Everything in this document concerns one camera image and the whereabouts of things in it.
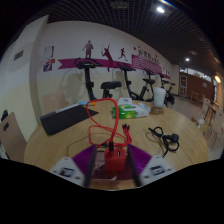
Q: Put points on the black exercise bikes row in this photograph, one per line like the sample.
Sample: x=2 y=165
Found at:
x=88 y=80

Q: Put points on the black mouse pad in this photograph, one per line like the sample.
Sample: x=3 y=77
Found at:
x=66 y=120

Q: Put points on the framed wall board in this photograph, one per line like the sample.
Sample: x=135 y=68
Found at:
x=183 y=85

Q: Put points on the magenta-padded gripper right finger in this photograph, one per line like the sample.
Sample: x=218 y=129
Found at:
x=140 y=160

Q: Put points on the green wet wipes pack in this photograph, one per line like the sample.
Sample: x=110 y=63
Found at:
x=128 y=111

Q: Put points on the red charger block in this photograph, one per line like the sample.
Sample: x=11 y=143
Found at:
x=115 y=161

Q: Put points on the white plastic cup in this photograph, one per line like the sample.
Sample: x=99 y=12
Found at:
x=159 y=96

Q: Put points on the small white box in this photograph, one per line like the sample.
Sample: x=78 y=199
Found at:
x=125 y=101

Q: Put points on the grey wall sign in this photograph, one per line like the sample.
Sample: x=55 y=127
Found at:
x=18 y=55

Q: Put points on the magenta wall banner decal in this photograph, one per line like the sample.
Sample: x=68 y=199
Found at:
x=143 y=63

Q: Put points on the ceiling lights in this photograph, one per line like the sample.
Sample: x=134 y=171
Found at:
x=160 y=9

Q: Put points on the white purple wall poster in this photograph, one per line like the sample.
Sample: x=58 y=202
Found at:
x=48 y=53

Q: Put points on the blue orange-tipped marker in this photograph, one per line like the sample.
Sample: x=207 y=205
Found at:
x=86 y=103

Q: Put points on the wooden tables and chairs group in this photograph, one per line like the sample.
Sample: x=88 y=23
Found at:
x=211 y=120

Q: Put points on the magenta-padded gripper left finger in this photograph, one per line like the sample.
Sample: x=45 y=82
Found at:
x=83 y=159

